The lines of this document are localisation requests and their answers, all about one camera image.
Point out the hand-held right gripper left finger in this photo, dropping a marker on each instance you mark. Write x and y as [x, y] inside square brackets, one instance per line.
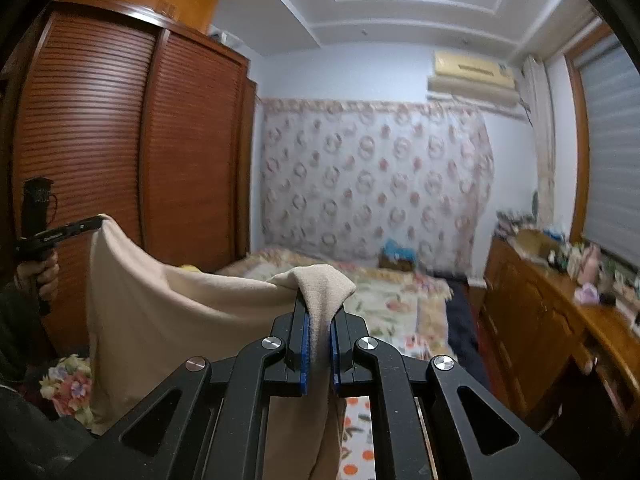
[304, 360]

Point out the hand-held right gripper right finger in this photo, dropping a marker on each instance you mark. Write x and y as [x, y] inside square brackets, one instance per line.
[335, 365]

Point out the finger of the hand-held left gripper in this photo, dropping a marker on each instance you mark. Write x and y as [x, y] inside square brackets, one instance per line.
[80, 227]

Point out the beige printed t-shirt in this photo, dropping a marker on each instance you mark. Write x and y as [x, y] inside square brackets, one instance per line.
[175, 320]

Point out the person's left forearm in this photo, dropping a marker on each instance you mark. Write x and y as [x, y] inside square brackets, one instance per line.
[20, 330]

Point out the stack of folded clothes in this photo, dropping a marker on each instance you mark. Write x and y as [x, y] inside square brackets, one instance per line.
[510, 225]

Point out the person's left hand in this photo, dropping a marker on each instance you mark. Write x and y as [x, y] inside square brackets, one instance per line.
[47, 277]

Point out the orange fruit print bedsheet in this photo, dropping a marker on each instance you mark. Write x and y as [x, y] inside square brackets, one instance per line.
[357, 440]

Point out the brown cardboard box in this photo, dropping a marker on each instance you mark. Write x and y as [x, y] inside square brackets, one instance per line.
[395, 266]

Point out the yellow plush toy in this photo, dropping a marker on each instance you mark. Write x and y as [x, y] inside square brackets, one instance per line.
[190, 268]

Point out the brown louvred wardrobe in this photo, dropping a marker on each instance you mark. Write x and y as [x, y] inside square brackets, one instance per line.
[190, 160]

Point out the teal crumpled cloth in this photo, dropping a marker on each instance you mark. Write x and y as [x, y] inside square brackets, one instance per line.
[397, 251]

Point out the navy blue bedding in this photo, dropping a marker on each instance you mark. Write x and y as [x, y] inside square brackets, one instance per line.
[465, 325]

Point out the pastel flowered cloth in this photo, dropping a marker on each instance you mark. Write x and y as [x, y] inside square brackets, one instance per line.
[70, 390]

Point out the long wooden cabinet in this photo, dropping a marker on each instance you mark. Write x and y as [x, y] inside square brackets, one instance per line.
[525, 320]

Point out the person's dark clothing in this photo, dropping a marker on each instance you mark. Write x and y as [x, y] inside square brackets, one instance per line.
[40, 440]

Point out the open cardboard box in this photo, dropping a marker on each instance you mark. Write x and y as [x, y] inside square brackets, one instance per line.
[530, 245]

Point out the row of cosmetic bottles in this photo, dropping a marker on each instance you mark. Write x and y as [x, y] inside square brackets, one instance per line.
[570, 260]

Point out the pink bottle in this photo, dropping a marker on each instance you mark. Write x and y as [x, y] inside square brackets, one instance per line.
[591, 265]

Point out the cream window curtain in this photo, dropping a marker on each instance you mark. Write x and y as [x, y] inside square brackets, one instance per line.
[542, 135]

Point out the grey window blind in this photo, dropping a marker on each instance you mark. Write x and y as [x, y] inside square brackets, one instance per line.
[615, 160]

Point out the circle patterned wall curtain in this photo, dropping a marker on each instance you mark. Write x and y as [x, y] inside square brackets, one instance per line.
[375, 180]

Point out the wooden window frame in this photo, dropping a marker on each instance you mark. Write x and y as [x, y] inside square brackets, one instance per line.
[575, 160]

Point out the wall air conditioner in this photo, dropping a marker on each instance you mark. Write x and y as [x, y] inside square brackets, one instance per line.
[470, 72]

